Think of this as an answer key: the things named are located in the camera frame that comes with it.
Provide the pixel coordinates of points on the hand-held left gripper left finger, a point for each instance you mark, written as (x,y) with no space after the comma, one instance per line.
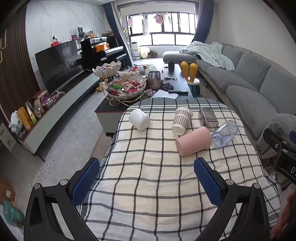
(85,183)

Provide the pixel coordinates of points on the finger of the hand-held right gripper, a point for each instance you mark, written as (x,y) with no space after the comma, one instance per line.
(276,141)

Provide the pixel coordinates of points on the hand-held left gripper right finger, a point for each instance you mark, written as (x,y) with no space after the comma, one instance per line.
(208,185)

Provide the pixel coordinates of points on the pink cup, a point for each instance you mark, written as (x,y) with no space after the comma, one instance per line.
(193,141)

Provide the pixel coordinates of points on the clear bluish plastic cup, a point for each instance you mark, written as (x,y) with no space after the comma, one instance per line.
(224,135)

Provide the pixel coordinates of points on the clear grey cup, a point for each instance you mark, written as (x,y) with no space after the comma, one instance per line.
(208,117)

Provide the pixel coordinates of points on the checked paper cup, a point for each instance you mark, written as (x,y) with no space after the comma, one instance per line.
(181,120)

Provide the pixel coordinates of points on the white cup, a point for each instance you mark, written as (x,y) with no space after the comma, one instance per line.
(138,119)

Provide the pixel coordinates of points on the person's right hand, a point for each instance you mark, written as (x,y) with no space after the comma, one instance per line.
(285,222)

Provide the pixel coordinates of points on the person's shoe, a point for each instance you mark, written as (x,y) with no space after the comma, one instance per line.
(278,177)

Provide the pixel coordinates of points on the person's leg in grey trousers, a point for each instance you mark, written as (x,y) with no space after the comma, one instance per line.
(277,122)

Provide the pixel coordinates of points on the checked tablecloth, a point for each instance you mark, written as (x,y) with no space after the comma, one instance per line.
(150,173)

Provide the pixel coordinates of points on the grey sofa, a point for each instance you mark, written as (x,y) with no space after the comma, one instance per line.
(242,76)

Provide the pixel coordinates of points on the green bag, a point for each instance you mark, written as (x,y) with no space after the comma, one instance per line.
(12,213)

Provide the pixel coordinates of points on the cardboard box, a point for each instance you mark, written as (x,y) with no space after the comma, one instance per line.
(7,191)

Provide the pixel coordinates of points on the grey television cabinet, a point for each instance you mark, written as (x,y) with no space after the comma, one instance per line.
(69,102)

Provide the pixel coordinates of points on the row of snack bags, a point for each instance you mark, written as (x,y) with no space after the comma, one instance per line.
(37,109)

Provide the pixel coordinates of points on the white plastic bag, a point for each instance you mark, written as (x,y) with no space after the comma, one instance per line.
(15,122)

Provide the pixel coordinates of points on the black remote control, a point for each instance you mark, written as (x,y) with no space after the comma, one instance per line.
(178,91)

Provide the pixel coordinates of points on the white paper sheets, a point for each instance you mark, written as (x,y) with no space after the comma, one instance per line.
(164,94)

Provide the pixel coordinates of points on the tiered candy bowl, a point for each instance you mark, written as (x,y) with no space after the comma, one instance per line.
(124,88)

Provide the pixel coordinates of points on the purple cloth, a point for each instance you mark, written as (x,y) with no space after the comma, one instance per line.
(167,86)

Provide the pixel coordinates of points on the light green blanket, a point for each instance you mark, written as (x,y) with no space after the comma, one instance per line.
(212,54)

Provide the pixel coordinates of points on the dark coffee table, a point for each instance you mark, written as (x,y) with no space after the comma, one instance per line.
(178,78)

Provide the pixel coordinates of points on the yellow rabbit ear stool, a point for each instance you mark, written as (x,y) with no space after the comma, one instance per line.
(189,71)

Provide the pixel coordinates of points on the clear jar of nuts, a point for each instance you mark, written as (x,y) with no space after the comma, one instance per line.
(154,80)

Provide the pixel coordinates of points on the flat screen television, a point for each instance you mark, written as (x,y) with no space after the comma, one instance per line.
(57,64)

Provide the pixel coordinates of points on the dark mug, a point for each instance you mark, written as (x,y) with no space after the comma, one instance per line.
(171,65)

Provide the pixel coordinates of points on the black piano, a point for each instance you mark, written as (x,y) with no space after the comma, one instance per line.
(111,52)

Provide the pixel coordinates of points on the orange box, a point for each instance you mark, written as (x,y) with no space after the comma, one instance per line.
(102,48)

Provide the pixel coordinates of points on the blue curtain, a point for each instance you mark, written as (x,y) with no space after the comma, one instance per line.
(203,20)
(115,25)

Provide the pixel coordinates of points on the white air purifier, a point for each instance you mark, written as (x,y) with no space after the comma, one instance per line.
(135,51)

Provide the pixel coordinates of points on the potted plant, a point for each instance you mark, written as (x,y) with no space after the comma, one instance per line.
(152,54)

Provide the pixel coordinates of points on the window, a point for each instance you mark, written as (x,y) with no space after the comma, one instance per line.
(178,30)

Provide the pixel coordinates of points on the grey rabbit figurine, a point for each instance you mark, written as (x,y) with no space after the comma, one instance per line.
(81,33)

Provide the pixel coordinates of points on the white hanging garment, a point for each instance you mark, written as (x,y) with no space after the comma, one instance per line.
(144,26)

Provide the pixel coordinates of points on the pink hanging garment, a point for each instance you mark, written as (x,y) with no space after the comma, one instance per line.
(158,19)

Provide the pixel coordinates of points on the white security camera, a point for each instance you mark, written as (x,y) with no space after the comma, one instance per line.
(55,41)

